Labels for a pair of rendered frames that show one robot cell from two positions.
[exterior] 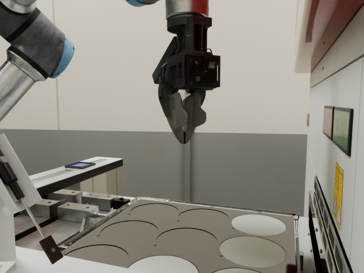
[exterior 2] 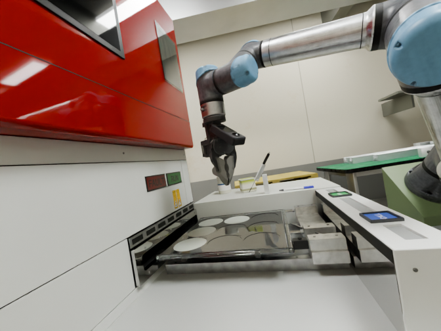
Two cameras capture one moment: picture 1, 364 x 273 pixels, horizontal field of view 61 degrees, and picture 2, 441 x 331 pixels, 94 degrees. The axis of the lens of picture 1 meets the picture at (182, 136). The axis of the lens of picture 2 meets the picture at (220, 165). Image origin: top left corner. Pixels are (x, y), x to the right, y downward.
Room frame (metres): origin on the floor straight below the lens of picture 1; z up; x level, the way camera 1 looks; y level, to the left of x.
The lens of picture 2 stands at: (1.19, -0.07, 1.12)
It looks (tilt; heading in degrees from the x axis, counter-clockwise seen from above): 0 degrees down; 175
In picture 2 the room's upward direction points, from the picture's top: 9 degrees counter-clockwise
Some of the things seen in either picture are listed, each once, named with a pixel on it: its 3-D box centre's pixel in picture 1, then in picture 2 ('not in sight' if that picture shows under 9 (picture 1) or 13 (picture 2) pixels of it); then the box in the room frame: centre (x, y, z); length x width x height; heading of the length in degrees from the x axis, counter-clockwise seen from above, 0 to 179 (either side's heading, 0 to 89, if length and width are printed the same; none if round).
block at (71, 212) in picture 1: (78, 212); (319, 230); (0.64, 0.22, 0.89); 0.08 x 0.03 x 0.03; 71
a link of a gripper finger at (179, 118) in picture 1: (180, 118); (226, 170); (0.53, 0.00, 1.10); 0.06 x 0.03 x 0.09; 28
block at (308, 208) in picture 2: not in sight; (305, 209); (0.41, 0.30, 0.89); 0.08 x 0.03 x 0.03; 71
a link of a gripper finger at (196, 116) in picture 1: (195, 118); (218, 171); (0.55, -0.03, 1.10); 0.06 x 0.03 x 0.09; 28
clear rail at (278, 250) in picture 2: (210, 207); (218, 254); (0.66, -0.06, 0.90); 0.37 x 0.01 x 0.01; 71
